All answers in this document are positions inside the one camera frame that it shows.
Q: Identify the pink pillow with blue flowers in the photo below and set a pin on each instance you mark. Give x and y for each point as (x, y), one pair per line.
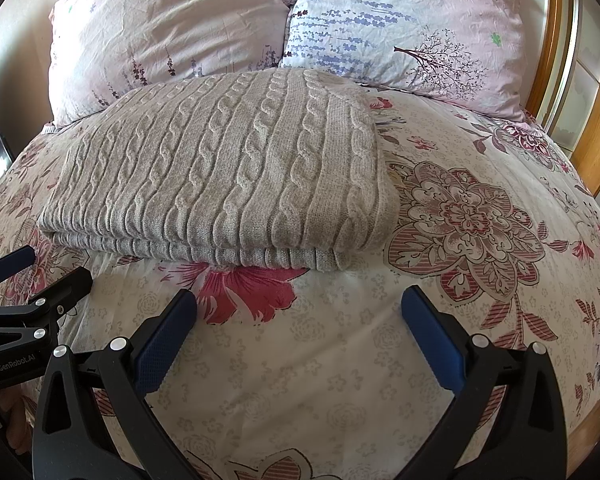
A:
(405, 20)

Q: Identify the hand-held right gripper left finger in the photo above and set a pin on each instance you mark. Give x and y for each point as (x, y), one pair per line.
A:
(160, 355)

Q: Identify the person's left hand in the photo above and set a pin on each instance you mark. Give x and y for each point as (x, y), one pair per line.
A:
(20, 417)

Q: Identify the floral bed cover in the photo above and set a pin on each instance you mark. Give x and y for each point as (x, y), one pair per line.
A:
(330, 360)

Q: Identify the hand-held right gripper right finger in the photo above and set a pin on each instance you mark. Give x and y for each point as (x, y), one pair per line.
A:
(430, 345)

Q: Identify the white panelled wardrobe door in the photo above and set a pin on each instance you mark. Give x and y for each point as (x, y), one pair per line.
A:
(587, 90)

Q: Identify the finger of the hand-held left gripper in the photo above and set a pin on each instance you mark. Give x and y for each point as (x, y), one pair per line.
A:
(15, 261)
(70, 285)

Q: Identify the wooden headboard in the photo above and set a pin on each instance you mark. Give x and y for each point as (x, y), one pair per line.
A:
(547, 60)

